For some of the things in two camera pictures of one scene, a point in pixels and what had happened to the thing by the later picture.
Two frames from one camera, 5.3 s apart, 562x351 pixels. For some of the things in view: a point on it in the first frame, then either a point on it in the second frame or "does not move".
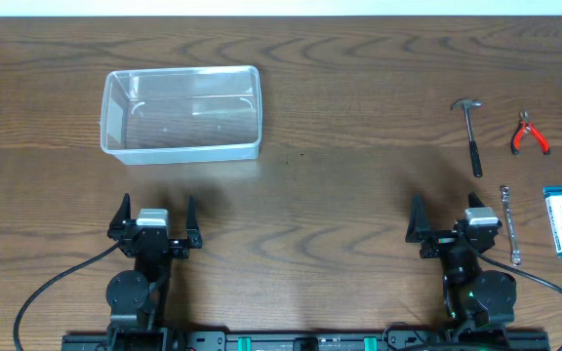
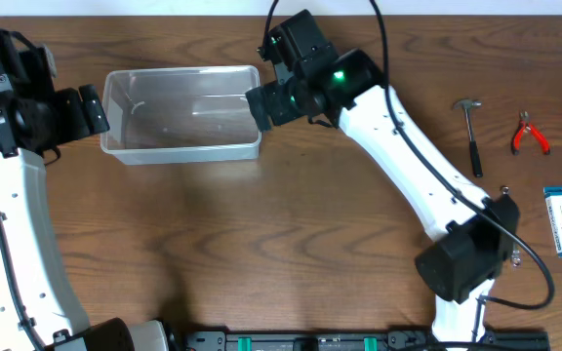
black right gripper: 420,226 → 271,94
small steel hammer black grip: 475,159 does not move
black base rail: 461,340 does not move
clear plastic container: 184,115 does not move
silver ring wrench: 515,255 does not move
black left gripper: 151,242 → 93,108
